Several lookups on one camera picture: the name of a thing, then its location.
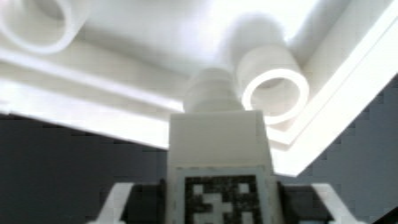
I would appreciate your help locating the white square tabletop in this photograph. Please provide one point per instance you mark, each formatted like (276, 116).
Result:
(100, 57)

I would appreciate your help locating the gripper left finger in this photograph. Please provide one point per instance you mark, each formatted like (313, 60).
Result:
(134, 204)

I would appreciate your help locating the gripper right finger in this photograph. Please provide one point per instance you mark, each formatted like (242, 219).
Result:
(312, 204)

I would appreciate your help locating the white table leg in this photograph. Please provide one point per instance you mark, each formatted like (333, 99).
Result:
(221, 182)

